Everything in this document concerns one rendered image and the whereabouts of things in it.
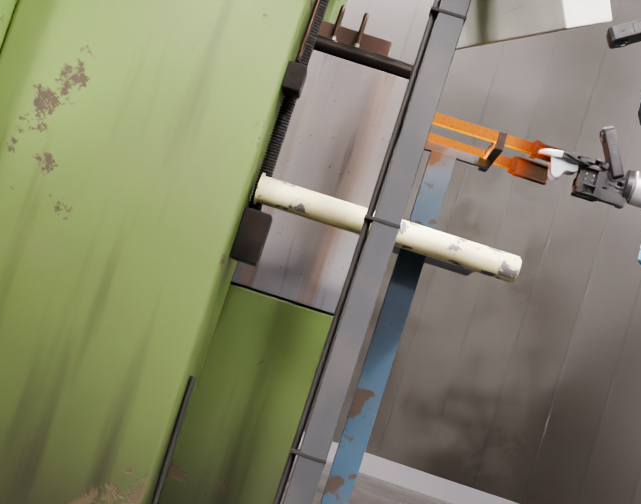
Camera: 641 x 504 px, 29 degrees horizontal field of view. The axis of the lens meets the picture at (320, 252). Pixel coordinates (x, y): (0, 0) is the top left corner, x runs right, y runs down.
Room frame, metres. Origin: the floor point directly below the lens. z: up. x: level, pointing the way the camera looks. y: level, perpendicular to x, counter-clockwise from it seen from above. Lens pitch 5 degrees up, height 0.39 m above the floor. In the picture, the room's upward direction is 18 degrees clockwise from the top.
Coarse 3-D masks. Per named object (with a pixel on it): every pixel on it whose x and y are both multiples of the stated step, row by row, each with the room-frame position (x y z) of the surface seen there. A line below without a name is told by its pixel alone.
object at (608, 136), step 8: (608, 128) 2.68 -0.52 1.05; (600, 136) 2.70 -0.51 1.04; (608, 136) 2.68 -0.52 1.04; (616, 136) 2.68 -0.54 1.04; (608, 144) 2.68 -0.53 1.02; (616, 144) 2.68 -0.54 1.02; (608, 152) 2.68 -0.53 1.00; (616, 152) 2.68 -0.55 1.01; (608, 160) 2.70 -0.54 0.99; (616, 160) 2.68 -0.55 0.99; (616, 168) 2.68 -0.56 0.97; (616, 176) 2.68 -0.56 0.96
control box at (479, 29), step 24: (480, 0) 1.85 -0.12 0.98; (504, 0) 1.80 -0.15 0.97; (528, 0) 1.74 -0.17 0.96; (552, 0) 1.69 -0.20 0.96; (576, 0) 1.68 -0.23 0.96; (600, 0) 1.69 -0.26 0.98; (480, 24) 1.87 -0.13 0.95; (504, 24) 1.81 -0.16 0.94; (528, 24) 1.76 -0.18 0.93; (552, 24) 1.70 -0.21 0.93; (576, 24) 1.68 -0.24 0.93; (456, 48) 1.95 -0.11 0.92
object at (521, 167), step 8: (432, 136) 2.95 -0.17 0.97; (440, 136) 2.95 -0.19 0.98; (440, 144) 2.95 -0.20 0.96; (448, 144) 2.95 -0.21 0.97; (456, 144) 2.95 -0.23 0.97; (464, 144) 2.95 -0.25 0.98; (472, 152) 2.95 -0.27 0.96; (480, 152) 2.95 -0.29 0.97; (496, 160) 2.95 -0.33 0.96; (504, 160) 2.95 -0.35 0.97; (512, 160) 2.95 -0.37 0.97; (520, 160) 2.96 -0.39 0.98; (528, 160) 2.95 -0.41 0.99; (512, 168) 2.94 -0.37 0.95; (520, 168) 2.96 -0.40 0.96; (528, 168) 2.96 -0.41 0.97; (536, 168) 2.96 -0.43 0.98; (544, 168) 2.96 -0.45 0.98; (520, 176) 2.96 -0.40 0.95; (528, 176) 2.95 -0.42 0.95; (536, 176) 2.96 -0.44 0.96; (544, 176) 2.96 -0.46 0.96; (544, 184) 2.97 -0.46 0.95
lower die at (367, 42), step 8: (328, 24) 2.27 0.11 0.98; (320, 32) 2.27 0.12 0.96; (328, 32) 2.26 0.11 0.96; (344, 32) 2.26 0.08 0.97; (352, 32) 2.26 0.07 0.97; (336, 40) 2.26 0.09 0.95; (344, 40) 2.26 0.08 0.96; (352, 40) 2.26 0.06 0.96; (360, 40) 2.26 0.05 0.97; (368, 40) 2.26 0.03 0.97; (376, 40) 2.26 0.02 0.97; (384, 40) 2.26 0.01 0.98; (368, 48) 2.26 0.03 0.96; (376, 48) 2.26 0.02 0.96; (384, 48) 2.26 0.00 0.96
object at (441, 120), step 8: (440, 120) 2.72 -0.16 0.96; (448, 120) 2.71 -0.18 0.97; (456, 120) 2.71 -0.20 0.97; (448, 128) 2.74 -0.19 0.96; (456, 128) 2.71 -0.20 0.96; (464, 128) 2.71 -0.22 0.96; (472, 128) 2.71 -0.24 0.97; (480, 128) 2.71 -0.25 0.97; (472, 136) 2.74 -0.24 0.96; (480, 136) 2.71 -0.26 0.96; (488, 136) 2.71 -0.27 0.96; (496, 136) 2.71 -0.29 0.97; (512, 136) 2.71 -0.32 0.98; (512, 144) 2.71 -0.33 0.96; (520, 144) 2.71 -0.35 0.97; (528, 144) 2.71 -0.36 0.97; (536, 144) 2.70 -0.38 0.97; (544, 144) 2.70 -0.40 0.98; (528, 152) 2.72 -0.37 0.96; (536, 152) 2.70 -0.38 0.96; (544, 160) 2.73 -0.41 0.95
